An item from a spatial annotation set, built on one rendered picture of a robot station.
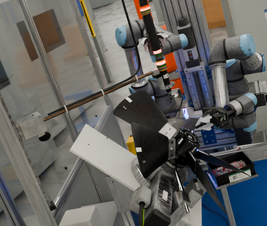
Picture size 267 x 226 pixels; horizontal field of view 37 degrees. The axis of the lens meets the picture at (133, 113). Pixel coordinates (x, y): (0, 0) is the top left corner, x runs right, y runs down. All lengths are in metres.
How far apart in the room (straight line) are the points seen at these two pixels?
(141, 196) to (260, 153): 0.96
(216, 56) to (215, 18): 7.80
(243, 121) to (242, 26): 1.57
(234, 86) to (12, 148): 1.53
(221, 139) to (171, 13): 0.91
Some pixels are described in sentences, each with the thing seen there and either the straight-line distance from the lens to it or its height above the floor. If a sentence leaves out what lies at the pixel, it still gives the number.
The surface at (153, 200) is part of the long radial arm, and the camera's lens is 1.61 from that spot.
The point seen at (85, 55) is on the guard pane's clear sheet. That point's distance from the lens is 3.04.
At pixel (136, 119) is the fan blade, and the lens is 1.84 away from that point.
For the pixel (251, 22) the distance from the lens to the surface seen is 3.58.
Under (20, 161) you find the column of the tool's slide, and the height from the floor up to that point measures 1.43.
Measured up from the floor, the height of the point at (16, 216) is 1.19.
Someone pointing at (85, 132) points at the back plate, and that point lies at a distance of 1.88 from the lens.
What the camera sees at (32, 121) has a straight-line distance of 1.58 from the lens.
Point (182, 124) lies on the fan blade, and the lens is 2.03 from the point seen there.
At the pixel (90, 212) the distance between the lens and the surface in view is 2.00.
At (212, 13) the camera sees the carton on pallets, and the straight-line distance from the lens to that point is 9.97.
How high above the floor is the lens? 2.00
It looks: 20 degrees down
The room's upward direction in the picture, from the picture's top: 18 degrees counter-clockwise
